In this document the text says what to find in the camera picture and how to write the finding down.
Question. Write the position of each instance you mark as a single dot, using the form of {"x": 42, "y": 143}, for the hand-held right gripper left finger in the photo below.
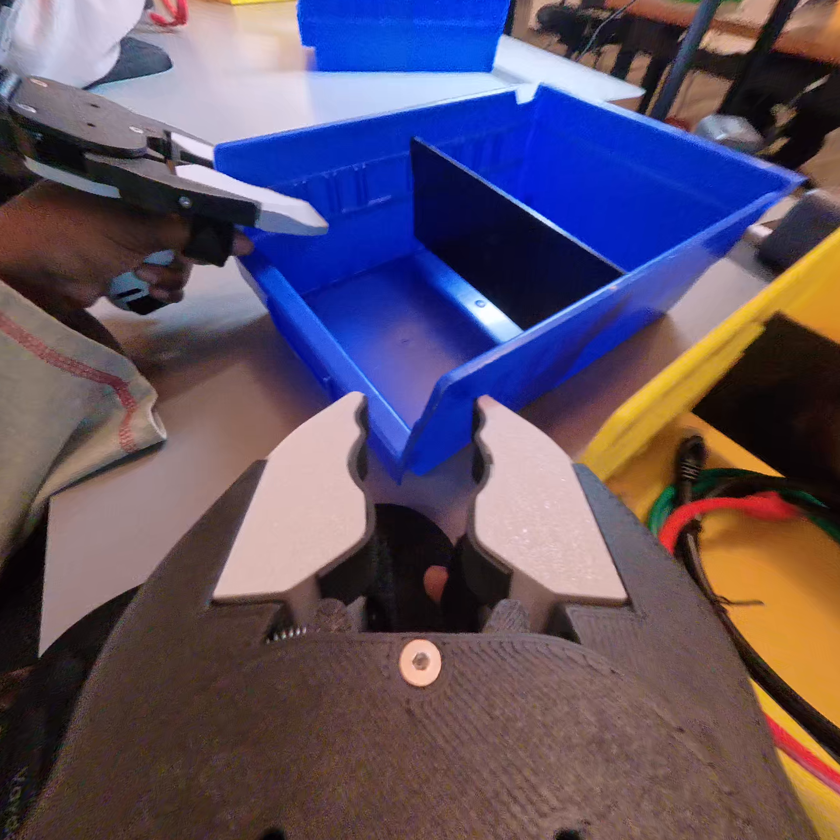
{"x": 302, "y": 512}

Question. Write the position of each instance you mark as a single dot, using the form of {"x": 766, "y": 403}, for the dark grey box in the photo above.
{"x": 804, "y": 229}

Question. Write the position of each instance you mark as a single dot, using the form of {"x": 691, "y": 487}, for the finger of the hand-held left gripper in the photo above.
{"x": 282, "y": 213}
{"x": 193, "y": 152}

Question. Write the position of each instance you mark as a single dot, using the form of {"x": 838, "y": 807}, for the person's left hand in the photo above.
{"x": 65, "y": 243}

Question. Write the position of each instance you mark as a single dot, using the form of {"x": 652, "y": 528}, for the yellow plastic bin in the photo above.
{"x": 774, "y": 590}

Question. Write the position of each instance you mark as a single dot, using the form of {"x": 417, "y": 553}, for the black pole clamp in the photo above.
{"x": 728, "y": 134}

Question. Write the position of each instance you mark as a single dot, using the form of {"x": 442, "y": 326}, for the black bin divider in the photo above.
{"x": 787, "y": 394}
{"x": 512, "y": 249}

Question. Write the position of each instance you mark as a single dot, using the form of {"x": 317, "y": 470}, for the grey desk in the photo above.
{"x": 197, "y": 407}

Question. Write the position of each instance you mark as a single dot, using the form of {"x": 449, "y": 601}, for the wooden table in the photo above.
{"x": 754, "y": 26}

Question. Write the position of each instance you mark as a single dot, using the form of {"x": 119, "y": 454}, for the blue plastic bin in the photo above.
{"x": 400, "y": 33}
{"x": 590, "y": 197}

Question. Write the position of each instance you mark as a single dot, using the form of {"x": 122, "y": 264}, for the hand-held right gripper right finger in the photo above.
{"x": 544, "y": 518}

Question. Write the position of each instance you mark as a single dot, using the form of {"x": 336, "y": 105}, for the person's left forearm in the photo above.
{"x": 52, "y": 394}

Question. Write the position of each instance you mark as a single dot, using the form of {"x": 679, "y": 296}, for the black light stand pole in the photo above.
{"x": 682, "y": 59}

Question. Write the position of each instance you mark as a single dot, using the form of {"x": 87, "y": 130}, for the thick black pole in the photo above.
{"x": 761, "y": 52}

